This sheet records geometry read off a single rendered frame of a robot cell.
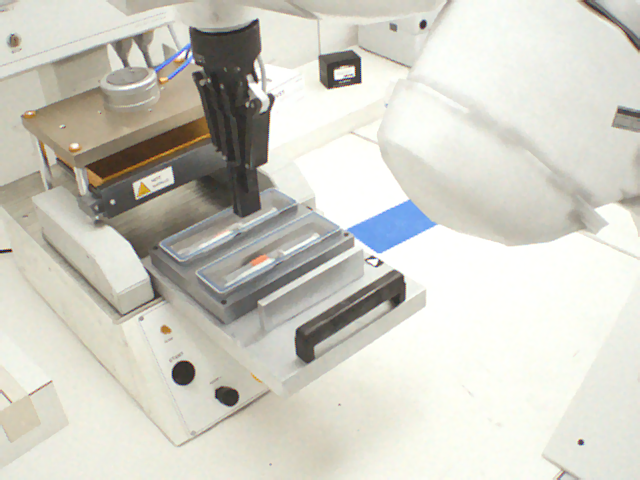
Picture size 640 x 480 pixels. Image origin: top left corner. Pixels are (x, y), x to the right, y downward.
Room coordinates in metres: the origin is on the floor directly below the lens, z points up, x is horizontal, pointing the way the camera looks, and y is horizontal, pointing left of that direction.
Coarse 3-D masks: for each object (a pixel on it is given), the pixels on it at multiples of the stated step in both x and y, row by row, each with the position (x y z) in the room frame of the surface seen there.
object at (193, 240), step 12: (264, 192) 0.88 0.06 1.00; (276, 192) 0.88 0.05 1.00; (264, 204) 0.85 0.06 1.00; (276, 204) 0.85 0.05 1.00; (288, 204) 0.84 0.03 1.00; (216, 216) 0.83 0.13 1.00; (228, 216) 0.82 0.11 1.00; (252, 216) 0.82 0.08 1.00; (264, 216) 0.82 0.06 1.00; (192, 228) 0.80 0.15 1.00; (204, 228) 0.80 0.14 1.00; (216, 228) 0.80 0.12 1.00; (228, 228) 0.80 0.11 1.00; (240, 228) 0.79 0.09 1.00; (168, 240) 0.78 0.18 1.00; (180, 240) 0.78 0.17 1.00; (192, 240) 0.78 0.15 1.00; (204, 240) 0.77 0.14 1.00; (216, 240) 0.77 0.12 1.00; (180, 252) 0.75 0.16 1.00; (192, 252) 0.75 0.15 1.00
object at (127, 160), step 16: (176, 128) 0.98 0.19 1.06; (192, 128) 0.98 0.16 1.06; (144, 144) 0.94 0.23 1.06; (160, 144) 0.94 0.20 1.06; (176, 144) 0.93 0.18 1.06; (192, 144) 0.94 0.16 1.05; (64, 160) 0.95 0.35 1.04; (112, 160) 0.90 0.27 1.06; (128, 160) 0.90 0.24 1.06; (144, 160) 0.89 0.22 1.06; (96, 176) 0.86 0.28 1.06; (112, 176) 0.86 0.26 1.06; (96, 192) 0.88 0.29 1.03
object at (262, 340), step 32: (352, 256) 0.72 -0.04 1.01; (160, 288) 0.75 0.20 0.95; (288, 288) 0.66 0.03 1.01; (320, 288) 0.68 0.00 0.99; (352, 288) 0.70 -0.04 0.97; (416, 288) 0.69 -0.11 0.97; (192, 320) 0.69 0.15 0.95; (256, 320) 0.66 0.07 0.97; (288, 320) 0.65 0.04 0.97; (384, 320) 0.65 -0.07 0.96; (256, 352) 0.60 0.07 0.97; (288, 352) 0.60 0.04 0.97; (320, 352) 0.60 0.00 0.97; (352, 352) 0.62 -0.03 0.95; (288, 384) 0.56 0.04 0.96
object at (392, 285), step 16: (400, 272) 0.67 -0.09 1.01; (368, 288) 0.65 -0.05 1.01; (384, 288) 0.65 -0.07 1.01; (400, 288) 0.67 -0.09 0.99; (336, 304) 0.63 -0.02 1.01; (352, 304) 0.63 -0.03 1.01; (368, 304) 0.63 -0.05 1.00; (400, 304) 0.67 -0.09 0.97; (320, 320) 0.60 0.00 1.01; (336, 320) 0.61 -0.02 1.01; (352, 320) 0.62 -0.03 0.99; (304, 336) 0.58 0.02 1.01; (320, 336) 0.59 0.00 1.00; (304, 352) 0.58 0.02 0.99
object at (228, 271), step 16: (288, 224) 0.80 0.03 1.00; (304, 224) 0.79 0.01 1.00; (320, 224) 0.79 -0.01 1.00; (336, 224) 0.79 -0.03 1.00; (272, 240) 0.76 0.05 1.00; (288, 240) 0.76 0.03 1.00; (304, 240) 0.76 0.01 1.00; (240, 256) 0.73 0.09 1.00; (256, 256) 0.73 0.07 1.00; (272, 256) 0.73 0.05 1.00; (208, 272) 0.71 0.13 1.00; (224, 272) 0.71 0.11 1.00; (240, 272) 0.70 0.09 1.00; (256, 272) 0.70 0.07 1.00; (224, 288) 0.68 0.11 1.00
